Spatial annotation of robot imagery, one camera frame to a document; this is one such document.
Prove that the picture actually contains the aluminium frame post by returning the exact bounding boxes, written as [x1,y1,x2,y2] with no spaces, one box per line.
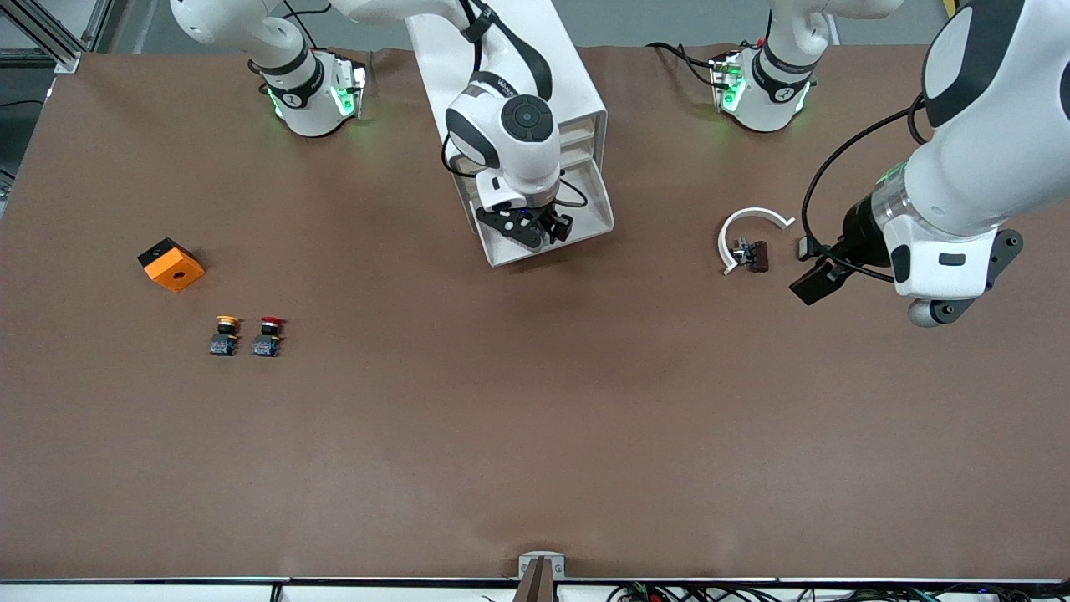
[0,0,114,76]

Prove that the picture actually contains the brown small component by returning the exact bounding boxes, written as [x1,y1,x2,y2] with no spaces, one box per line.
[731,238,770,274]

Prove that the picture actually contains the red push button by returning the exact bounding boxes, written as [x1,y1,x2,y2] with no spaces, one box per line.
[253,316,288,359]

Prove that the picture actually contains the silver table edge rail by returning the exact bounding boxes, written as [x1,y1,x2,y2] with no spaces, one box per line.
[0,575,1070,586]

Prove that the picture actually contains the white base connector box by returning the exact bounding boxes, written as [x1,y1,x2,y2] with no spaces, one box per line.
[333,52,369,120]
[709,50,746,114]

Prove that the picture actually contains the grey metal bracket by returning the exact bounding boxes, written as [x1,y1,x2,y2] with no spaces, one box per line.
[518,552,566,580]

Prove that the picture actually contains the orange and black box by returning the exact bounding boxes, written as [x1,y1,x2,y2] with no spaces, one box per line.
[137,237,206,293]

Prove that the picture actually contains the white curved plastic part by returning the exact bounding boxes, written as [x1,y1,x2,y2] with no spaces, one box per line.
[717,207,797,277]

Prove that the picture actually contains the yellow push button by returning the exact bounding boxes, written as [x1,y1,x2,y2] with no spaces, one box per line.
[209,315,243,358]

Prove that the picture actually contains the black base cable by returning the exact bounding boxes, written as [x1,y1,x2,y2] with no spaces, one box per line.
[646,40,721,89]

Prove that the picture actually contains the brown table cover sheet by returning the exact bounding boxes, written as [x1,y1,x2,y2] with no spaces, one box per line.
[0,43,1070,580]

